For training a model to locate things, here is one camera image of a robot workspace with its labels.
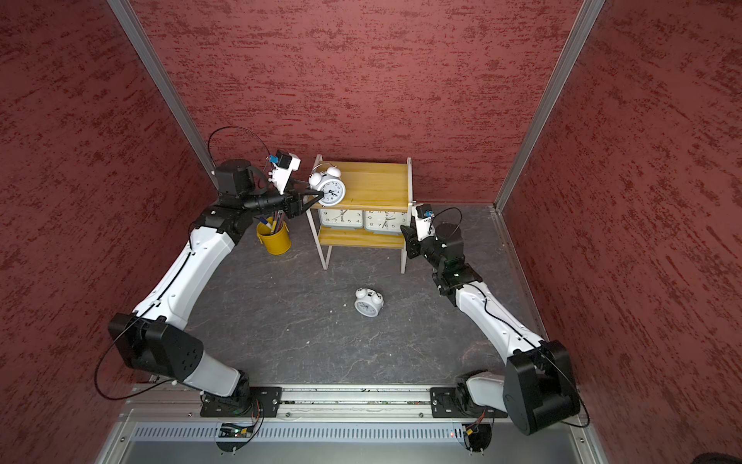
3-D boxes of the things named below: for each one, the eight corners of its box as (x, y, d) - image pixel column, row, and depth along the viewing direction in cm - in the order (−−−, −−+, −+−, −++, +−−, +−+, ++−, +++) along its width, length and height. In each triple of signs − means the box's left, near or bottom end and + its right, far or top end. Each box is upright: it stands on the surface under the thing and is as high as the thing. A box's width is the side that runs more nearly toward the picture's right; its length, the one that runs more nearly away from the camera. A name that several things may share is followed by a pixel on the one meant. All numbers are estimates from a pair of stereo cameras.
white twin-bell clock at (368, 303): (354, 312, 93) (352, 299, 85) (359, 299, 95) (358, 285, 88) (377, 320, 91) (377, 307, 83) (382, 307, 94) (383, 294, 86)
